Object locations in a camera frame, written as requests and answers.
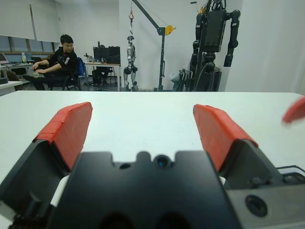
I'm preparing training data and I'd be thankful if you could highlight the white desk with monitors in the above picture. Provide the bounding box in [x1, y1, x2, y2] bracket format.
[83, 61, 122, 92]

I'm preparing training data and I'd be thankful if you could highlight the black hoist crane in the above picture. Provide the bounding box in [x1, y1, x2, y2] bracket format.
[128, 0, 177, 92]

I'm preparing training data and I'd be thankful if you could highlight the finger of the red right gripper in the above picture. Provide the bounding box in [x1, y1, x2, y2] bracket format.
[282, 95, 305, 124]

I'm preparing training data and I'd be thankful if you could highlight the black office chair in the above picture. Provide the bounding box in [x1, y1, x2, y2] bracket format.
[49, 69, 82, 91]

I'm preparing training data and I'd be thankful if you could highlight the blue cloth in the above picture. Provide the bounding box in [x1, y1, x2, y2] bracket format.
[76, 57, 88, 85]

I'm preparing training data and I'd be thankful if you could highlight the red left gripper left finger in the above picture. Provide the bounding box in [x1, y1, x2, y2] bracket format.
[0, 102, 93, 221]

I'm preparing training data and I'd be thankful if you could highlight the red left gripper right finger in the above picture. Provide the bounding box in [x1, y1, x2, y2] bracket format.
[192, 104, 284, 191]

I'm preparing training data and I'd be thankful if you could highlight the white roller blind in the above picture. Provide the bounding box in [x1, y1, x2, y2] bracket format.
[0, 0, 36, 41]
[30, 0, 61, 44]

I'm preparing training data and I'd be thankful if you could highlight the large black humanoid robot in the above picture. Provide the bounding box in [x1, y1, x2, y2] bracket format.
[189, 0, 242, 93]

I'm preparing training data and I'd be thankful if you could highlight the silver humanoid robot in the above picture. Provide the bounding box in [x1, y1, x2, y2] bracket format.
[123, 35, 139, 92]

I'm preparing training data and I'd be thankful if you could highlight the clear plastic bag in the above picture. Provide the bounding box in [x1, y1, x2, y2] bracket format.
[169, 71, 182, 84]

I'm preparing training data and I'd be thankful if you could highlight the low white desk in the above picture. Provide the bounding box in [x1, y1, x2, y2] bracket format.
[0, 80, 24, 96]

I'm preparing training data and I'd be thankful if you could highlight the man in black clothes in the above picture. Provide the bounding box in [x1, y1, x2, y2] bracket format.
[23, 34, 79, 91]

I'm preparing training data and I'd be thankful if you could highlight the black computer monitor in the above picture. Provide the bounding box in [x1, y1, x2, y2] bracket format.
[108, 46, 121, 64]
[92, 46, 110, 64]

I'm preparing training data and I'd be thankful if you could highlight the black folded cart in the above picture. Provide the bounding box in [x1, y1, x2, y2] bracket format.
[178, 68, 194, 92]

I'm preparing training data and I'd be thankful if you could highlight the person behind monitors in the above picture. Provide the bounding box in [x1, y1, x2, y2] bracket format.
[91, 44, 114, 86]

